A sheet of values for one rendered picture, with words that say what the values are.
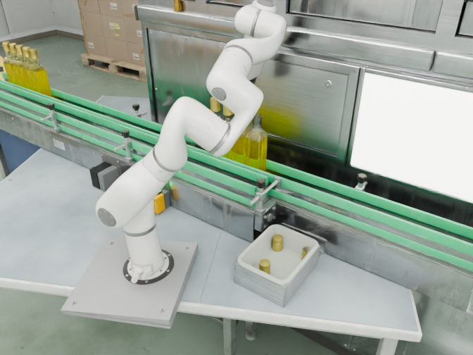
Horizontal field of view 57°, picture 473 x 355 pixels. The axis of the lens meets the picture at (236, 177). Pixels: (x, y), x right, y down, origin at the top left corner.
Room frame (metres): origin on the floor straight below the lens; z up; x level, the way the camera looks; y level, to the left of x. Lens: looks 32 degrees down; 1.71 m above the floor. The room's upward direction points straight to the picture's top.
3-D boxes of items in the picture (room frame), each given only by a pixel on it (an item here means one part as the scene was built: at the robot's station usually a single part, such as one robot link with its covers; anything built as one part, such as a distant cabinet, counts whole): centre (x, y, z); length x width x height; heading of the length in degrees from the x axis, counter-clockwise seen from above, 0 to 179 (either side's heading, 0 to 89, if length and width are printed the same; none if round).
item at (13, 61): (2.12, 1.09, 1.02); 0.06 x 0.06 x 0.28; 55
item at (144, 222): (0.98, 0.29, 1.01); 0.13 x 0.10 x 0.16; 157
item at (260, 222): (1.15, -0.10, 0.85); 0.09 x 0.04 x 0.07; 145
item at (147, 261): (0.97, 0.28, 0.86); 0.16 x 0.13 x 0.15; 173
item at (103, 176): (1.49, 0.53, 0.79); 0.08 x 0.08 x 0.08; 55
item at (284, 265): (0.99, -0.13, 0.80); 0.22 x 0.17 x 0.09; 145
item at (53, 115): (1.71, 0.80, 0.94); 0.07 x 0.04 x 0.13; 145
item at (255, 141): (1.30, -0.07, 0.99); 0.06 x 0.06 x 0.21; 56
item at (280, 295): (1.01, -0.14, 0.79); 0.27 x 0.17 x 0.08; 145
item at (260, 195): (1.14, -0.09, 0.95); 0.17 x 0.03 x 0.12; 145
